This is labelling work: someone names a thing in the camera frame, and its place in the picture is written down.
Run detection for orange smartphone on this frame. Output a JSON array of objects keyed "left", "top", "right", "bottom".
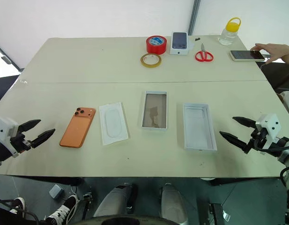
[{"left": 59, "top": 107, "right": 96, "bottom": 149}]

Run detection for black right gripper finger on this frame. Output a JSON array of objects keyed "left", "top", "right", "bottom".
[
  {"left": 232, "top": 116, "right": 257, "bottom": 129},
  {"left": 219, "top": 131, "right": 251, "bottom": 154}
]

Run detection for phone box with blue print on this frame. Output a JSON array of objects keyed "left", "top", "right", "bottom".
[{"left": 170, "top": 31, "right": 190, "bottom": 56}]

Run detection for clear jar with yellow lid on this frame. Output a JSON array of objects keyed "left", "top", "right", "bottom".
[{"left": 217, "top": 17, "right": 242, "bottom": 46}]

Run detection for person's bare hand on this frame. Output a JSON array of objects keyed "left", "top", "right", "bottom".
[{"left": 250, "top": 43, "right": 289, "bottom": 66}]

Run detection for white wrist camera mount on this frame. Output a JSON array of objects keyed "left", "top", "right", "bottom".
[
  {"left": 0, "top": 116, "right": 20, "bottom": 158},
  {"left": 255, "top": 113, "right": 282, "bottom": 144}
]

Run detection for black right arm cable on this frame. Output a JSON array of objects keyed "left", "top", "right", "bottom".
[{"left": 253, "top": 138, "right": 289, "bottom": 154}]

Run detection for grey vertical pole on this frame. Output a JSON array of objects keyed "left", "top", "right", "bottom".
[{"left": 187, "top": 0, "right": 202, "bottom": 36}]

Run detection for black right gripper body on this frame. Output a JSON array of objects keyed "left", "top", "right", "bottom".
[{"left": 246, "top": 127, "right": 269, "bottom": 153}]

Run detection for white phone box lid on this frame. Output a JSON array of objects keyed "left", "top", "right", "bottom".
[{"left": 183, "top": 102, "right": 218, "bottom": 152}]

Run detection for red tape roll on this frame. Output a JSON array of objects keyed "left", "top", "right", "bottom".
[{"left": 145, "top": 35, "right": 168, "bottom": 55}]

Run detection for small grey metal block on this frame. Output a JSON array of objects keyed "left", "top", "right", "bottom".
[{"left": 49, "top": 184, "right": 65, "bottom": 200}]

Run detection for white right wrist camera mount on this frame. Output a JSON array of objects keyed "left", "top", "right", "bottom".
[{"left": 255, "top": 113, "right": 282, "bottom": 144}]

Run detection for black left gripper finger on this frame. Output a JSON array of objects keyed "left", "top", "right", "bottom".
[
  {"left": 30, "top": 128, "right": 56, "bottom": 149},
  {"left": 17, "top": 119, "right": 42, "bottom": 133}
]

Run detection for black and white sneaker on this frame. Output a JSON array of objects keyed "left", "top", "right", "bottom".
[
  {"left": 44, "top": 194, "right": 80, "bottom": 225},
  {"left": 9, "top": 197, "right": 26, "bottom": 215}
]

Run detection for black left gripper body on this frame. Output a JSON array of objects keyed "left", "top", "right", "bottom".
[{"left": 9, "top": 131, "right": 33, "bottom": 153}]

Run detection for grey robot leg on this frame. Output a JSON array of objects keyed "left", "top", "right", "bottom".
[
  {"left": 92, "top": 182, "right": 138, "bottom": 218},
  {"left": 159, "top": 182, "right": 189, "bottom": 225}
]

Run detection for red handled scissors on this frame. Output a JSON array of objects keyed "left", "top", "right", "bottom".
[{"left": 194, "top": 43, "right": 215, "bottom": 62}]

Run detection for clear yellowish tape roll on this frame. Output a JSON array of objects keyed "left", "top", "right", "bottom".
[{"left": 140, "top": 53, "right": 163, "bottom": 68}]

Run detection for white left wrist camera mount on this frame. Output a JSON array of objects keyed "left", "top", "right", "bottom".
[{"left": 0, "top": 116, "right": 20, "bottom": 158}]

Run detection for white smartphone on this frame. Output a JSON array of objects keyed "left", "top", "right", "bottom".
[{"left": 229, "top": 49, "right": 267, "bottom": 62}]

